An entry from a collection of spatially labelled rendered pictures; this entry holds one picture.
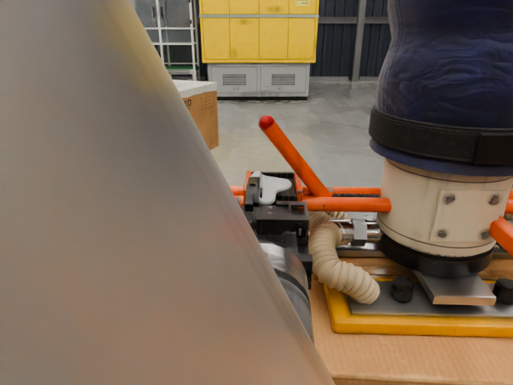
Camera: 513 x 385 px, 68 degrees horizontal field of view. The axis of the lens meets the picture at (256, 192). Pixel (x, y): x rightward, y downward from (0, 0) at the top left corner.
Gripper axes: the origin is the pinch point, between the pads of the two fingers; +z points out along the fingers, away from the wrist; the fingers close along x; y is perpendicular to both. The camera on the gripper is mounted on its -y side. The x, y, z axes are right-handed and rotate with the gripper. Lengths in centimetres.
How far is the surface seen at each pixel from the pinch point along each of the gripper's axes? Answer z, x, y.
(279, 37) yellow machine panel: 721, 6, 5
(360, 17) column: 1041, 44, 217
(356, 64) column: 1040, -71, 216
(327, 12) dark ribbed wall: 1051, 57, 131
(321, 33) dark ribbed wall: 1054, 6, 118
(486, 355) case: -17.0, -13.0, 29.3
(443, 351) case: -16.6, -13.0, 24.3
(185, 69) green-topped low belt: 711, -51, -175
